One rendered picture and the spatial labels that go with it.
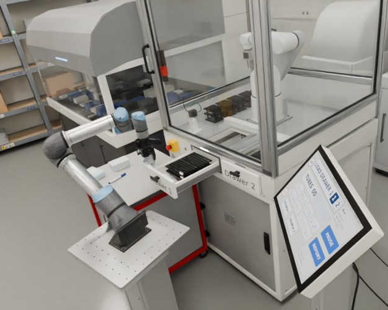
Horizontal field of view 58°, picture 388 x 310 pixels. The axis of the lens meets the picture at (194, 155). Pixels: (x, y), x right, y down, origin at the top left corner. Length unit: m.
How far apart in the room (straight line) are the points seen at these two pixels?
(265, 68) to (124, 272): 1.08
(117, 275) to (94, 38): 1.55
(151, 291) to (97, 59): 1.54
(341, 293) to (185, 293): 1.27
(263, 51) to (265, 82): 0.13
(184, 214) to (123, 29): 1.34
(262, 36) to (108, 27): 1.33
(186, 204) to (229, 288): 0.63
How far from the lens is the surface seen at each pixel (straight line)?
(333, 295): 1.52
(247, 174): 1.85
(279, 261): 2.10
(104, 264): 1.75
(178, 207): 2.31
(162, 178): 1.93
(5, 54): 5.92
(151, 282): 1.93
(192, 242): 2.53
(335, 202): 1.23
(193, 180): 1.96
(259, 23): 1.50
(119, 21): 2.60
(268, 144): 1.67
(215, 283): 2.54
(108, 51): 2.57
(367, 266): 2.69
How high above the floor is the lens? 1.88
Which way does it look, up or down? 27 degrees down
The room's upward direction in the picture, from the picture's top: 10 degrees counter-clockwise
